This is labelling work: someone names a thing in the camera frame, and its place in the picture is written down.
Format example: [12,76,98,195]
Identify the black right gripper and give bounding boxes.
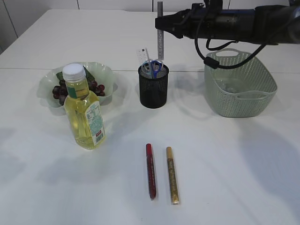
[155,0,223,39]

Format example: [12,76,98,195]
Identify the silver glitter marker pen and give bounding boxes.
[157,1,164,60]

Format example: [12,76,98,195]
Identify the clear plastic ruler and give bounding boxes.
[136,47,150,66]

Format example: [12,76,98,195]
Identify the blue scissors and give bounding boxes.
[142,60,163,79]

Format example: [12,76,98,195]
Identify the pink purple scissors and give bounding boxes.
[141,62,151,73]

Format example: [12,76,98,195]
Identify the clear plastic sheet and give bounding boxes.
[216,79,246,93]

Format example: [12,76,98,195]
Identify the yellow drink bottle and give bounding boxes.
[62,63,105,150]

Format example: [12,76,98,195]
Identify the purple artificial grape bunch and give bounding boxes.
[52,67,105,105]

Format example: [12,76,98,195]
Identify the red glitter marker pen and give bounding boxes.
[146,143,157,200]

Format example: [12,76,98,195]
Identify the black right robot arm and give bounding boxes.
[155,0,300,45]

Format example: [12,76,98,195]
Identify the black mesh pen holder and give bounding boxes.
[138,65,169,109]

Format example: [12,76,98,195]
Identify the green woven plastic basket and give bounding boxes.
[204,57,278,118]

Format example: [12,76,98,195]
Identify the green wavy plate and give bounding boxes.
[37,62,117,116]

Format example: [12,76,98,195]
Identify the gold glitter marker pen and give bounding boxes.
[166,146,180,205]

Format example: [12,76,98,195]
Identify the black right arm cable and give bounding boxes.
[194,21,282,70]

